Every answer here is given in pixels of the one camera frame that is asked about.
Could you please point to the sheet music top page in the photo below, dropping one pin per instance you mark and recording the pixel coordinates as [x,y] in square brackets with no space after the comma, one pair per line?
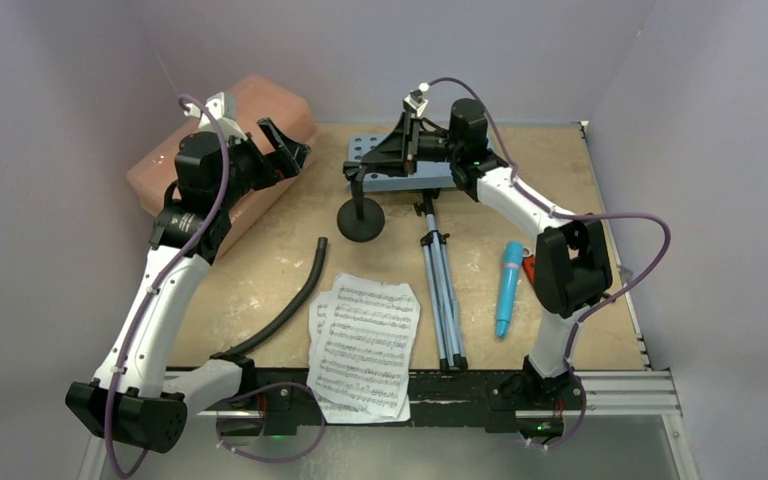
[363,353]

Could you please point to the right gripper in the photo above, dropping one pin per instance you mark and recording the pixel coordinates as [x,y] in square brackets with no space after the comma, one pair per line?
[408,146]

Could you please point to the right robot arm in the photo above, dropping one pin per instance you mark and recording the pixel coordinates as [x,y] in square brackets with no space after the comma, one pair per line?
[572,270]

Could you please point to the blue toy microphone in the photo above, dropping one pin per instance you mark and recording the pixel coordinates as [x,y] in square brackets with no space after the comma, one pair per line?
[511,264]

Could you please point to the aluminium mounting rail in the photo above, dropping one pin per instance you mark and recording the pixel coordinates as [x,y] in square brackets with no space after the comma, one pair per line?
[433,398]

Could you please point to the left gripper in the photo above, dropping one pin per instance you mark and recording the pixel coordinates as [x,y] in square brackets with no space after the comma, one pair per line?
[287,159]

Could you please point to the black microphone desk stand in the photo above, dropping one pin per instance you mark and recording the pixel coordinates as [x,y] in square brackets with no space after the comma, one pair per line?
[360,219]

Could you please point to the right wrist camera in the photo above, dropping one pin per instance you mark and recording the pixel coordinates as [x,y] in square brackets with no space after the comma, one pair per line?
[416,100]

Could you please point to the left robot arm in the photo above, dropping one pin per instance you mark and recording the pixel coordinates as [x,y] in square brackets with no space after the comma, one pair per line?
[186,236]

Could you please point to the red adjustable wrench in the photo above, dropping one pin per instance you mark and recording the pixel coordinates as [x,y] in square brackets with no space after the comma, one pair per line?
[528,265]

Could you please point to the pink plastic storage box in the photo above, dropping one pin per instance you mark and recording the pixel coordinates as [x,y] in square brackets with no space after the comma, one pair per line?
[256,97]

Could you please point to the sheet music bottom page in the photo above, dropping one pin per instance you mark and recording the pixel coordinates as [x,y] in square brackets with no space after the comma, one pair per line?
[318,318]

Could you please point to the sheet music page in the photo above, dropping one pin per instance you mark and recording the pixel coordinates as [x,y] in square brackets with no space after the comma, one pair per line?
[363,353]
[318,318]

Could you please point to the blue music stand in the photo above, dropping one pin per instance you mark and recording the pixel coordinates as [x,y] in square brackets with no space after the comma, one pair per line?
[445,308]

